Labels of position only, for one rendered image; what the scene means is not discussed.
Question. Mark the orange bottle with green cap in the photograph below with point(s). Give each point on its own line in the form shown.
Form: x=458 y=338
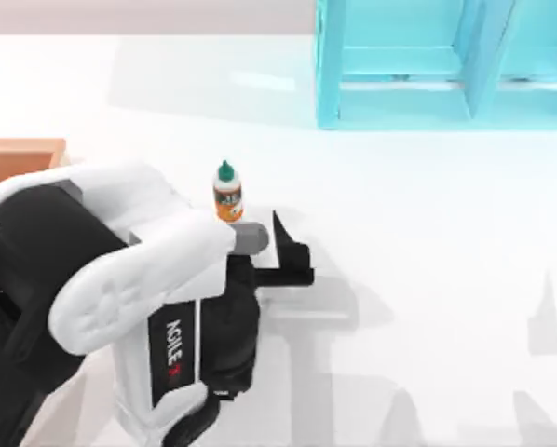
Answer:
x=227 y=198

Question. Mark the light blue rack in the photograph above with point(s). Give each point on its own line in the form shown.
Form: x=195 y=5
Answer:
x=399 y=70

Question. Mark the shallow salmon-coloured box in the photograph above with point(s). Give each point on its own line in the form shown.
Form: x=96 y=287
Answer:
x=13 y=160

